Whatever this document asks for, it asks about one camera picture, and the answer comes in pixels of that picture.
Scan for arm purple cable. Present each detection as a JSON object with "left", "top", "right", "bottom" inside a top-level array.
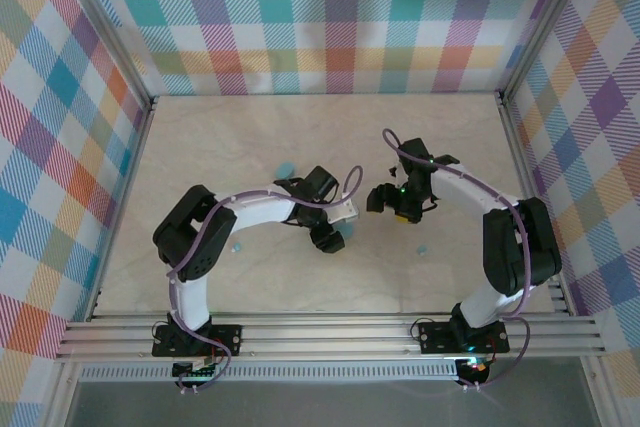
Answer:
[
  {"left": 167, "top": 164, "right": 365, "bottom": 394},
  {"left": 382, "top": 127, "right": 534, "bottom": 391}
]

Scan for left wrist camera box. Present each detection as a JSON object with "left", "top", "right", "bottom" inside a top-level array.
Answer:
[{"left": 325, "top": 198, "right": 362, "bottom": 227}]

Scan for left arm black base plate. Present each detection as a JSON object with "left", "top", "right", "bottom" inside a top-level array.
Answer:
[{"left": 151, "top": 324, "right": 244, "bottom": 359}]

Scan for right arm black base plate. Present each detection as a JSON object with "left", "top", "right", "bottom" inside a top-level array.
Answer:
[{"left": 417, "top": 320, "right": 512, "bottom": 355}]

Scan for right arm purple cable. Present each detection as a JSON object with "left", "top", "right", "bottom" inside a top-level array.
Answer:
[{"left": 382, "top": 127, "right": 534, "bottom": 391}]

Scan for perforated grey cable tray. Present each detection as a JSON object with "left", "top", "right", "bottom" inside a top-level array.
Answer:
[{"left": 78, "top": 364, "right": 460, "bottom": 383}]

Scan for aluminium table side rail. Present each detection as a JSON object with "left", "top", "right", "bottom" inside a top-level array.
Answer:
[
  {"left": 494, "top": 90, "right": 574, "bottom": 317},
  {"left": 87, "top": 95, "right": 159, "bottom": 322}
]

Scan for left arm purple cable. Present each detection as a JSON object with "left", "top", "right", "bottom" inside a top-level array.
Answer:
[{"left": 167, "top": 164, "right": 365, "bottom": 394}]

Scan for aluminium frame post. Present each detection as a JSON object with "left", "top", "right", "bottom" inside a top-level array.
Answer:
[
  {"left": 498, "top": 0, "right": 600, "bottom": 101},
  {"left": 49, "top": 0, "right": 156, "bottom": 108}
]

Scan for aluminium mounting rail beam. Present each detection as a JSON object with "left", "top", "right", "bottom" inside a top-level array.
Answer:
[{"left": 53, "top": 313, "right": 607, "bottom": 362}]

